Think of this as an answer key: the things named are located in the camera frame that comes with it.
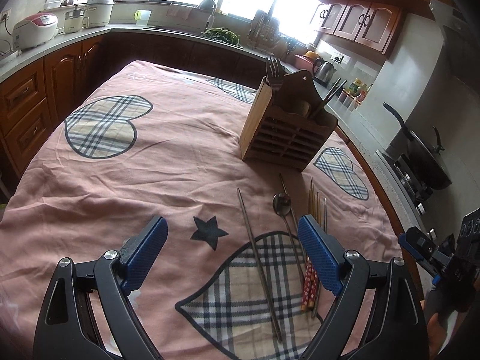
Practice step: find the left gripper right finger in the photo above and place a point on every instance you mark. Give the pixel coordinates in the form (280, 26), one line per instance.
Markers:
(376, 313)

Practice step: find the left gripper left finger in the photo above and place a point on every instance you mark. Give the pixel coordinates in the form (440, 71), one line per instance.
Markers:
(66, 326)

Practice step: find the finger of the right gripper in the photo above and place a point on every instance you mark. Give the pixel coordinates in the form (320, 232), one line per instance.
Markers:
(431, 257)

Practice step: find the stainless steel spoon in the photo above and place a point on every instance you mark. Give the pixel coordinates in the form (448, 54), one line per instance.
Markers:
(281, 204)

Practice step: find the plain brown wooden chopstick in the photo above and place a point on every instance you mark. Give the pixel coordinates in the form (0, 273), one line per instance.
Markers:
(328, 96)

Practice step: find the stainless steel fork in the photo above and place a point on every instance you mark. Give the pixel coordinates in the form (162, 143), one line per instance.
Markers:
(274, 73)

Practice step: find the person's right hand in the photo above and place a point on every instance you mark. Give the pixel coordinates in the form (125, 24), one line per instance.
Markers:
(438, 335)

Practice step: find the gas stove top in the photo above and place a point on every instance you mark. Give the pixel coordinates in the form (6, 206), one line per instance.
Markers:
(412, 193)

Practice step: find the seasoning bottles tray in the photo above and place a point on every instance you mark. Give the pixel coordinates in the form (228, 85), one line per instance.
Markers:
(352, 96)

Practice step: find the pink heart-patterned tablecloth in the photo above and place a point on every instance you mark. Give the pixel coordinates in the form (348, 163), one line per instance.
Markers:
(156, 141)

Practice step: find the wooden utensil holder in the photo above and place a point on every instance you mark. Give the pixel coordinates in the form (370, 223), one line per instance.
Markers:
(287, 126)

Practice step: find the stainless electric kettle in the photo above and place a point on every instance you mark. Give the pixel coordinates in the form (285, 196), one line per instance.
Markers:
(322, 71)

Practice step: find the steel range hood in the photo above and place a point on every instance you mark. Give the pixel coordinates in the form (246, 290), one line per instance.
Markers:
(461, 46)

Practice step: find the pink lidded container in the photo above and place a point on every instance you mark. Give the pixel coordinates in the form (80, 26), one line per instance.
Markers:
(306, 61)

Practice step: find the metal dish rack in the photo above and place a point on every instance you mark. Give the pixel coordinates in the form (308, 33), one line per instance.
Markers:
(263, 31)

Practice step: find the green leafy vegetables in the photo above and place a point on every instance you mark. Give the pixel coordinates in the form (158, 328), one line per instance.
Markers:
(223, 35)

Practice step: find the white red rice cooker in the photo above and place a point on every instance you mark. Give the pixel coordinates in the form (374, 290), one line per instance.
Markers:
(34, 30)

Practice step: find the small white kettle pot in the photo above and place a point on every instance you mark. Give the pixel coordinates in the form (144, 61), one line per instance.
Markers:
(73, 21)

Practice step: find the chrome sink faucet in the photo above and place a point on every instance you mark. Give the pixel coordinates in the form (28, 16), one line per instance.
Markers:
(208, 6)

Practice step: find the large white rice cooker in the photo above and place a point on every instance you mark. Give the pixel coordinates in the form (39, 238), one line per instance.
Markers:
(98, 13)

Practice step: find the yellow-green plastic jug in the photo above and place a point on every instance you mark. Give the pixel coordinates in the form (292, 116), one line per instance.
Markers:
(142, 17)

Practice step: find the black wok with handle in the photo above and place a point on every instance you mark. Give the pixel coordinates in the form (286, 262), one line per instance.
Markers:
(425, 158)

